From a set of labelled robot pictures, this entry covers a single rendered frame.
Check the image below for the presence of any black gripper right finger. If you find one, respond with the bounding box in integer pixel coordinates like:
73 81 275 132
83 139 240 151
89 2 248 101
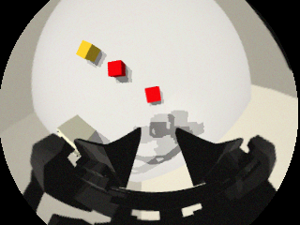
175 127 244 187

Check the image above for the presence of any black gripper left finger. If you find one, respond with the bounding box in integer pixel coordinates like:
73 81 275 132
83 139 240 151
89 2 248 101
74 127 142 188

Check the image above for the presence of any red cube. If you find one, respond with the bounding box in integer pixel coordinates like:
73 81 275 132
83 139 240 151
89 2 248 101
108 60 127 78
145 86 160 102

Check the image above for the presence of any yellow cube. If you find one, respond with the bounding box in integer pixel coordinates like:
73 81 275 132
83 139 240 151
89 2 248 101
76 41 101 61

